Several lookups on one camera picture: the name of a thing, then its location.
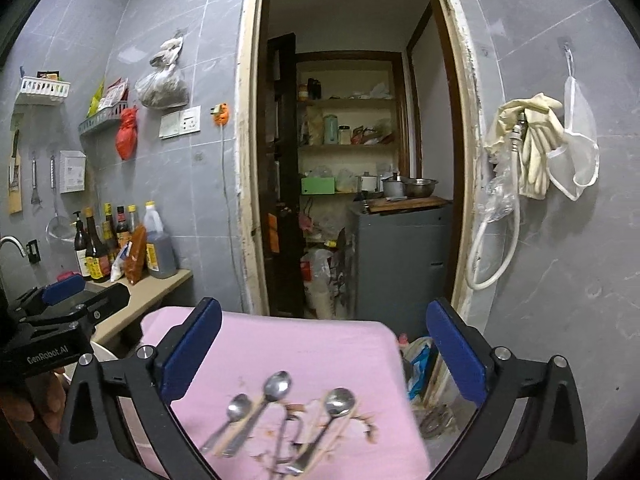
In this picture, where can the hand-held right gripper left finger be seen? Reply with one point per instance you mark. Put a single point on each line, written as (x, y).
(192, 350)

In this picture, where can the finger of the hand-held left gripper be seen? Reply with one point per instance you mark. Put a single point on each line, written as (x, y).
(62, 286)
(107, 300)

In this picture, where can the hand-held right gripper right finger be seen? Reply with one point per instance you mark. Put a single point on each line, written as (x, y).
(455, 355)

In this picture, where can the wooden chopstick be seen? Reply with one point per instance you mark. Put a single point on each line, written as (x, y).
(245, 428)
(336, 432)

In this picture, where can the person's left hand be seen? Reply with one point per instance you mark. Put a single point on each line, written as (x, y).
(30, 400)

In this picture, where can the white plastic packet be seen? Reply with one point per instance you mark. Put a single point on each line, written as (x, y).
(119, 267)

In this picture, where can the dark pump-top bottle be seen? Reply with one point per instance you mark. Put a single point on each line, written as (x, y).
(81, 255)

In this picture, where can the blue and white bag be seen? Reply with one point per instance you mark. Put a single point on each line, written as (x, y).
(417, 365)

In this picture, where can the brown-cap sauce bottle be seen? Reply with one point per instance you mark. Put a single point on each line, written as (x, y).
(96, 260)

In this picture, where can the orange spice packet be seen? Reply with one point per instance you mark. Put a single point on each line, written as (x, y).
(135, 260)

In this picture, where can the metal strainer ladle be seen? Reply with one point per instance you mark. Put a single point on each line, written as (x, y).
(57, 225)

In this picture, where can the metal faucet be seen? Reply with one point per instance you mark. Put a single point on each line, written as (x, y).
(12, 243)

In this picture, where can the yellow-cap dark bottle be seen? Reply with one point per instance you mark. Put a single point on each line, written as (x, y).
(108, 232)

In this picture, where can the large plastic oil jug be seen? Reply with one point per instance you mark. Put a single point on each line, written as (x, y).
(160, 255)

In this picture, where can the red-cap sauce bottle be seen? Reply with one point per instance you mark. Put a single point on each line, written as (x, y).
(122, 230)

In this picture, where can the small metal spoon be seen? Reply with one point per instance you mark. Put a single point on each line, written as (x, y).
(239, 406)

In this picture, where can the clear yellow-cap bottle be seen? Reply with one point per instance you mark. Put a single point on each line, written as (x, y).
(132, 220)

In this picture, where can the grey cabinet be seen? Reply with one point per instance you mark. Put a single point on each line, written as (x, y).
(400, 260)

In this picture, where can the pink cloth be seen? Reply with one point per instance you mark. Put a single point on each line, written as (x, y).
(310, 350)

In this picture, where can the dark metal utensil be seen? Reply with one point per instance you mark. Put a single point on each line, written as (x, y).
(286, 435)

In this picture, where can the brown chopping board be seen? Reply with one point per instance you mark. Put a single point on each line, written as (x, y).
(400, 204)

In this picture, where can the red plastic bag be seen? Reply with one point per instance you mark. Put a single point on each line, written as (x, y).
(126, 135)

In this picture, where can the crumpled clear plastic bag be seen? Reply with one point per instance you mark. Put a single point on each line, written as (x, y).
(492, 195)

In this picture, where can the metal bowl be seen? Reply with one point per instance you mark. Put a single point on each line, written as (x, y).
(421, 187)

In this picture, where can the metal pot with lid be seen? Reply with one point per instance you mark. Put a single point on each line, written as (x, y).
(395, 186)

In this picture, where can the yellow snack packet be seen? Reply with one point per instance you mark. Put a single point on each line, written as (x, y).
(96, 100)

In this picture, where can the red and white packets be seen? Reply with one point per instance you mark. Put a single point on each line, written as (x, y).
(115, 92)

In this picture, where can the green box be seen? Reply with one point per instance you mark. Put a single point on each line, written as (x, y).
(317, 185)

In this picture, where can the dark wooden door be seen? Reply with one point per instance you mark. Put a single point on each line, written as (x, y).
(282, 160)

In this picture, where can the clear bag of dried goods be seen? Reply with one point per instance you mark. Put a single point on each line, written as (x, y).
(162, 87)

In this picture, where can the cream rubber gloves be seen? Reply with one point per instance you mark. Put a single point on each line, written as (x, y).
(530, 145)

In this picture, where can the white mesh bag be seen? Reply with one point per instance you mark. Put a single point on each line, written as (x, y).
(575, 150)

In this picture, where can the green canister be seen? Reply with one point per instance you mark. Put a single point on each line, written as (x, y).
(330, 130)

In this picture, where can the wooden shelf unit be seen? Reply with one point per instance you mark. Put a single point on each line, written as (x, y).
(350, 102)

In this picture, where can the black wall socket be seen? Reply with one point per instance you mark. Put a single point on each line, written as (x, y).
(32, 251)

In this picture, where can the white wall box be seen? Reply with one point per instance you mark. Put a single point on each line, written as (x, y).
(72, 171)

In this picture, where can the grey wall rack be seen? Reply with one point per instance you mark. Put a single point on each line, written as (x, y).
(100, 121)

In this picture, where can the white wall switch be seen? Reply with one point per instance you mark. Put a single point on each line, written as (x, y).
(170, 125)

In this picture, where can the white wall basket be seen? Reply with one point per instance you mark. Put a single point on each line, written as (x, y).
(42, 91)

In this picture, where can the pale door frame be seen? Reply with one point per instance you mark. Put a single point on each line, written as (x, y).
(247, 160)

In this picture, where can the white wall socket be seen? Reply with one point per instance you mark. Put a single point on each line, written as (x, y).
(190, 119)

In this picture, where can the orange wall hook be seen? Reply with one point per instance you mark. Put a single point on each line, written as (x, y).
(220, 114)

